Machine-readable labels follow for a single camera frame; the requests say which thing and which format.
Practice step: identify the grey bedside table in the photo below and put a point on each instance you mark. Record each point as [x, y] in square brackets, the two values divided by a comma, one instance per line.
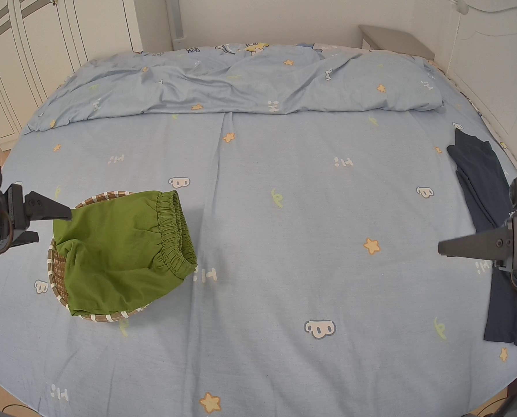
[389, 39]

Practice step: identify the pale blue quilt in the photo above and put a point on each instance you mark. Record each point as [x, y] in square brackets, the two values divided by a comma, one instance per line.
[241, 85]

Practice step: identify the green shorts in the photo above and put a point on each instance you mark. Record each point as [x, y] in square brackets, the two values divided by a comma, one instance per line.
[119, 241]

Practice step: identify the dark blue T-shirt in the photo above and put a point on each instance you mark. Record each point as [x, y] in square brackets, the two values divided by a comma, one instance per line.
[480, 176]

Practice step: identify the white upright pipe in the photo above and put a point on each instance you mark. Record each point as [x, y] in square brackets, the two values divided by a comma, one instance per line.
[173, 7]

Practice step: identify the white wardrobe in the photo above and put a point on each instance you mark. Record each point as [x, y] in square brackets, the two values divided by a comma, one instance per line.
[32, 37]

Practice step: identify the round woven basket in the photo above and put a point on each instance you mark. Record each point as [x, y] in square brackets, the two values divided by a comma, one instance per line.
[58, 272]

